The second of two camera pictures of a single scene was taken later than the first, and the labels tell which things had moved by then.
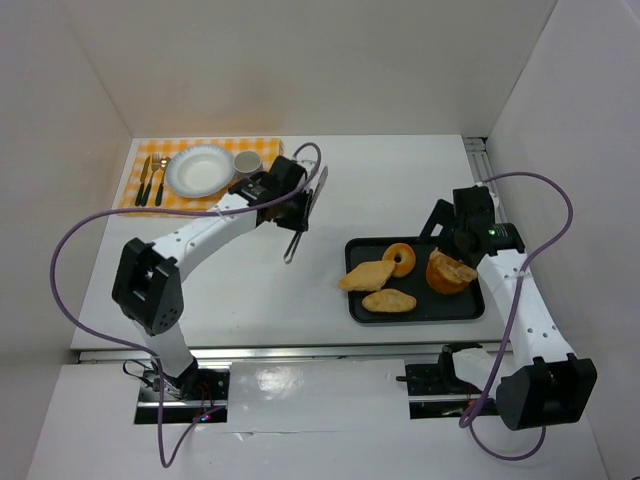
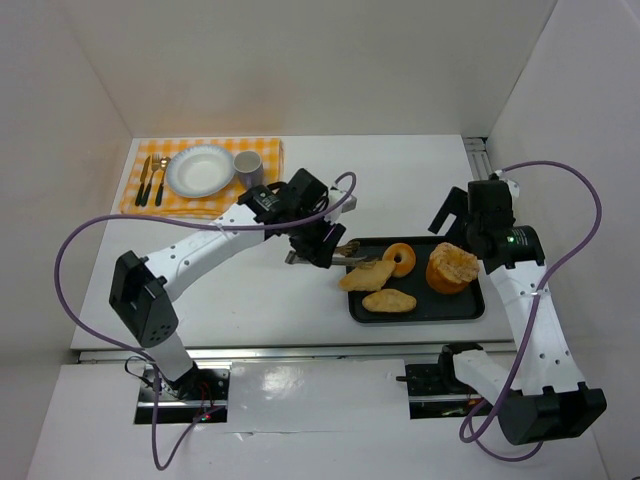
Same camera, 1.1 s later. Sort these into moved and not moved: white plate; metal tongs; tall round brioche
Moved: metal tongs
Not moved: tall round brioche; white plate
